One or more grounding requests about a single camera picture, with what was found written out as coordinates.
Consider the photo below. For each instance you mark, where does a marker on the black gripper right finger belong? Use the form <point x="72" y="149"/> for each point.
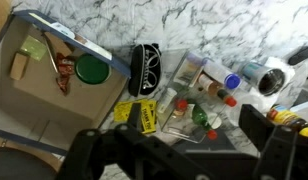
<point x="287" y="153"/>

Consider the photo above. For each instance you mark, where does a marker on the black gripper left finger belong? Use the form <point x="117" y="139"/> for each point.
<point x="127" y="153"/>

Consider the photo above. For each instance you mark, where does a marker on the red sachet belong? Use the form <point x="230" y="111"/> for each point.
<point x="65" y="66"/>
<point x="63" y="85"/>

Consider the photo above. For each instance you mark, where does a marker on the clear rectangular container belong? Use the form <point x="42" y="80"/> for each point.
<point x="184" y="128"/>

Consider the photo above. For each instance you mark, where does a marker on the blue cardboard shoe box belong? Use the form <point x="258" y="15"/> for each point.
<point x="44" y="96"/>

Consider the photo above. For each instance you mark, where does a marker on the small brown cardboard box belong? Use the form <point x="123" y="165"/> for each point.
<point x="19" y="66"/>

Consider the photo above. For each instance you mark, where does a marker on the green sachet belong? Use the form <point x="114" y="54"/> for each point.
<point x="34" y="48"/>

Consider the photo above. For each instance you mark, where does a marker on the dark bottle yellow label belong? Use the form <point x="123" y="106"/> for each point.
<point x="285" y="117"/>

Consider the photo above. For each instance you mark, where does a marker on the yellow thank you bag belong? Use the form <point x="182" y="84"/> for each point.
<point x="149" y="116"/>

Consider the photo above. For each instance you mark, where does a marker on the white pill bottle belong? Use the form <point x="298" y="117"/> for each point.
<point x="166" y="100"/>

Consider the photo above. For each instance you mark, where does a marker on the small jar red lid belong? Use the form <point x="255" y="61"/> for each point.
<point x="180" y="106"/>

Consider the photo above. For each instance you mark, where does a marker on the small white round lid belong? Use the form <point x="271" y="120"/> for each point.
<point x="214" y="120"/>

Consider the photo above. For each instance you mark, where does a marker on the steel cup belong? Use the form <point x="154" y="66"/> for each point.
<point x="264" y="76"/>

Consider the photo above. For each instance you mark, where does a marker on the green bottle red cap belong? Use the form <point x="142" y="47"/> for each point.
<point x="199" y="116"/>

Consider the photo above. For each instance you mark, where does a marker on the green round lid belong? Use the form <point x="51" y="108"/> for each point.
<point x="92" y="69"/>

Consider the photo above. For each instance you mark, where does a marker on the black remote control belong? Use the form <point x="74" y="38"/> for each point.
<point x="302" y="55"/>

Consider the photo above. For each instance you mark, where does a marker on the blue capped bottle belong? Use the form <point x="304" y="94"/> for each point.
<point x="212" y="87"/>

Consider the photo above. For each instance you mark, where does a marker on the clear bottle blue cap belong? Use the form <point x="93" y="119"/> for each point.
<point x="220" y="73"/>

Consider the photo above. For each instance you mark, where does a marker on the dark round chair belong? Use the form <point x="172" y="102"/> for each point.
<point x="20" y="165"/>

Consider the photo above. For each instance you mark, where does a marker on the thin wooden stick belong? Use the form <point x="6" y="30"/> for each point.
<point x="50" y="53"/>

